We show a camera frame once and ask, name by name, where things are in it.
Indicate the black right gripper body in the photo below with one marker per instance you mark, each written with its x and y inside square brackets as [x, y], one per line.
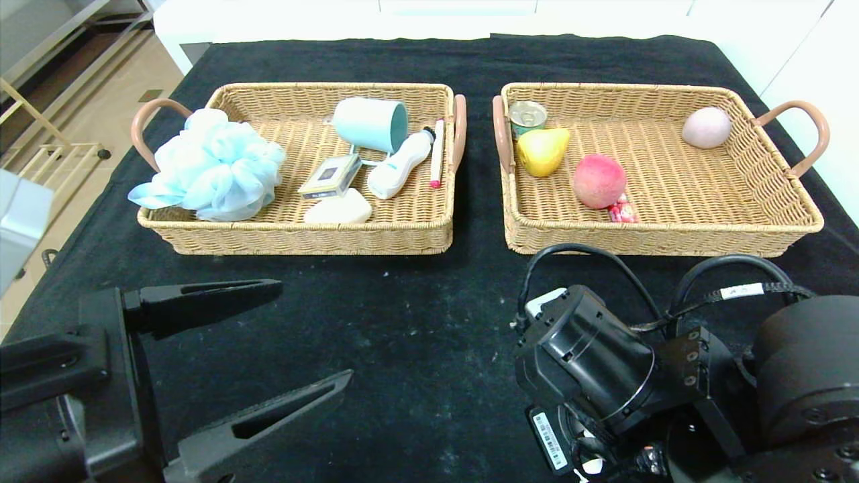
[549, 439]

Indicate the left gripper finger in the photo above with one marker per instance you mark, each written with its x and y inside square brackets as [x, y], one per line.
[262, 433]
[201, 305]

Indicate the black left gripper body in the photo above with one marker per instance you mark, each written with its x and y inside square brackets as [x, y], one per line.
[115, 376]

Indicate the pink squeeze bottle white cap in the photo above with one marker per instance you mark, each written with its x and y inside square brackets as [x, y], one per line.
[592, 465]

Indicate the light blue bath loofah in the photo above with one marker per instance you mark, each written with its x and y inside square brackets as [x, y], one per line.
[215, 168]

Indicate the cream yellow soap box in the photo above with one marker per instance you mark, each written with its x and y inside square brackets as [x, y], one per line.
[329, 176]

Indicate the red Hi-Chew candy pack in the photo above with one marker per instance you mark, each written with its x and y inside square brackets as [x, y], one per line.
[624, 213]

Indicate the red peach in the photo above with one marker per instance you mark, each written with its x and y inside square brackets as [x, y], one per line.
[599, 181]

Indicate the yellow pear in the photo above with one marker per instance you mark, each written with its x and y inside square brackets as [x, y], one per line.
[540, 153]

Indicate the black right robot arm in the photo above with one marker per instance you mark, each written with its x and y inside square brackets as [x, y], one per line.
[805, 376]

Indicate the white soap bar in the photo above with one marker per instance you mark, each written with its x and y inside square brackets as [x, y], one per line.
[335, 209]

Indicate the wooden slatted rack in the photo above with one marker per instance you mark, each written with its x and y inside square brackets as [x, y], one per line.
[40, 134]

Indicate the white plastic bottle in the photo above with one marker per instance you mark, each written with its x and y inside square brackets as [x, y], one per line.
[396, 171]

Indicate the teal plastic cup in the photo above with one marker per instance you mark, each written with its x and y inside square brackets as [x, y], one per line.
[366, 124]

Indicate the white tube with red cap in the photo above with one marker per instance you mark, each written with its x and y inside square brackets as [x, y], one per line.
[437, 157]

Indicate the white side table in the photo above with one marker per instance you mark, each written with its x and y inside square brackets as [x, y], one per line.
[188, 27]

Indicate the grey metal shelf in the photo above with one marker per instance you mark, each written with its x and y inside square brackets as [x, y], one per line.
[67, 33]

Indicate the small tin can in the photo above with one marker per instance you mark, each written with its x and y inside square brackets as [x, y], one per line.
[527, 114]

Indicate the pale pink egg-shaped ball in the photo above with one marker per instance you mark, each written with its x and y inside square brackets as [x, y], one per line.
[706, 127]

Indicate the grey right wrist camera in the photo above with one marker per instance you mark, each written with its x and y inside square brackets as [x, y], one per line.
[545, 300]

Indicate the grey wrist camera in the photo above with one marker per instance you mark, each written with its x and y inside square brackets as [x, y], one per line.
[545, 300]
[20, 228]

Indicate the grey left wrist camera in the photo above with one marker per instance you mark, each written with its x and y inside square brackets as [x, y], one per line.
[20, 228]

